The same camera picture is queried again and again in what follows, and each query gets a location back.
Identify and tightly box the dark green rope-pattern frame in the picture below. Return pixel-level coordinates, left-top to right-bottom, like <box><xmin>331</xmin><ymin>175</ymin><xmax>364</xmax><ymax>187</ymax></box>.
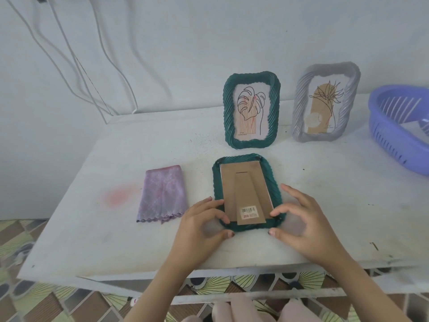
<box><xmin>223</xmin><ymin>71</ymin><xmax>282</xmax><ymax>150</ymax></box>
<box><xmin>211</xmin><ymin>153</ymin><xmax>288</xmax><ymax>233</ymax></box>

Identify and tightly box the grey wavy cable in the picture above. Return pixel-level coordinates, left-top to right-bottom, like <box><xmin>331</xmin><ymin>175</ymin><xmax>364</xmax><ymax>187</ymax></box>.
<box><xmin>5</xmin><ymin>0</ymin><xmax>113</xmax><ymax>116</ymax></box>

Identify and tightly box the grey rope-pattern frame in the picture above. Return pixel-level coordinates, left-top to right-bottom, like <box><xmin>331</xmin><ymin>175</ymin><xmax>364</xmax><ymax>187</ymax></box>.
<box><xmin>290</xmin><ymin>62</ymin><xmax>362</xmax><ymax>144</ymax></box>

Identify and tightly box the person's right hand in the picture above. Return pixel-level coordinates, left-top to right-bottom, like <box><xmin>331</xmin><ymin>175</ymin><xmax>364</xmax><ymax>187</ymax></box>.
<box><xmin>268</xmin><ymin>183</ymin><xmax>349</xmax><ymax>267</ymax></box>

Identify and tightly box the purple plastic basket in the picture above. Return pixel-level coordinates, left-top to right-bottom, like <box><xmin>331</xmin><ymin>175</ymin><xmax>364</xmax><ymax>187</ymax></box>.
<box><xmin>368</xmin><ymin>85</ymin><xmax>429</xmax><ymax>178</ymax></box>

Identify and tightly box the person's left hand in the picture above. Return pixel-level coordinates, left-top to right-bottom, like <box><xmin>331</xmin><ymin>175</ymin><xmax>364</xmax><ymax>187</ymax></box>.
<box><xmin>166</xmin><ymin>196</ymin><xmax>235</xmax><ymax>273</ymax></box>

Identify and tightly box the purple cleaning cloth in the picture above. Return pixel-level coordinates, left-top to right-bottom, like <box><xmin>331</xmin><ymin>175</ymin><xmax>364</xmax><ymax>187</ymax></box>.
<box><xmin>136</xmin><ymin>165</ymin><xmax>189</xmax><ymax>225</ymax></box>

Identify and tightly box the thin dark cable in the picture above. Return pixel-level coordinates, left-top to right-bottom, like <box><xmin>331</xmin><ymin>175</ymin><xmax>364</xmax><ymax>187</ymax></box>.
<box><xmin>71</xmin><ymin>56</ymin><xmax>117</xmax><ymax>115</ymax></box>

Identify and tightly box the brown cardboard backing board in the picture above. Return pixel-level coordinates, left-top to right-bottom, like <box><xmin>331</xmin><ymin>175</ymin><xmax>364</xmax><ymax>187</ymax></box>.
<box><xmin>219</xmin><ymin>161</ymin><xmax>274</xmax><ymax>226</ymax></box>

